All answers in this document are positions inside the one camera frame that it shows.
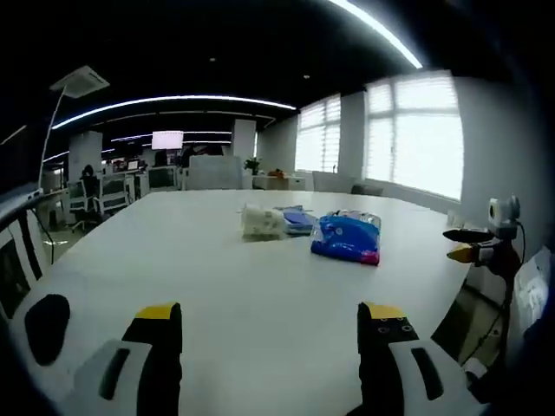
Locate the blue wet wipes pack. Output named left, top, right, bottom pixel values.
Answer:
left=271, top=204, right=321, bottom=237

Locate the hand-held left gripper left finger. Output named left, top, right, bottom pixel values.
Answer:
left=71, top=301, right=184, bottom=416

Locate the person's right hand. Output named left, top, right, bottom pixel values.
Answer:
left=487, top=240, right=524, bottom=279

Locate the ceiling air conditioner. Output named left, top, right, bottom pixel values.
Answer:
left=49, top=64, right=110, bottom=100

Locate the white chest device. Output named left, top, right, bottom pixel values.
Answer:
left=513, top=246, right=554, bottom=337

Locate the black chair armrest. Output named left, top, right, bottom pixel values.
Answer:
left=24, top=293, right=71, bottom=367

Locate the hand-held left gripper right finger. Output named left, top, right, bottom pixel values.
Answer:
left=356, top=302, right=487, bottom=416

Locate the bright wall screen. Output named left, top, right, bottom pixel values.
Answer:
left=151, top=132, right=184, bottom=150

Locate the white table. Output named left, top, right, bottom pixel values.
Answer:
left=25, top=189, right=474, bottom=416

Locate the white frame chair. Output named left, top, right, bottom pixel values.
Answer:
left=0, top=207, right=49, bottom=313

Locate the blue plastic tissue bag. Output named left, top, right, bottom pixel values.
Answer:
left=310, top=211, right=383, bottom=266

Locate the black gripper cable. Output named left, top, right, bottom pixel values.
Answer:
left=459, top=218, right=528, bottom=369

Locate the window with blinds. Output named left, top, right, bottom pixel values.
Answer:
left=365, top=71, right=464, bottom=203
left=294, top=95, right=343, bottom=173

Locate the white paper cup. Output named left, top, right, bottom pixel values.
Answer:
left=241, top=202, right=286, bottom=238

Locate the white mesh office chair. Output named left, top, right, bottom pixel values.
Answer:
left=147, top=166, right=180, bottom=192
left=98, top=175, right=131, bottom=213

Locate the white partition panel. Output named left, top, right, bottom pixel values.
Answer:
left=187, top=154, right=244, bottom=192

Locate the white low cabinet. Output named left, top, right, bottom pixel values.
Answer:
left=252, top=171, right=314, bottom=192

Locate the ceiling light strip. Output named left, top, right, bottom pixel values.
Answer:
left=327, top=0, right=425, bottom=70
left=50, top=94, right=299, bottom=131

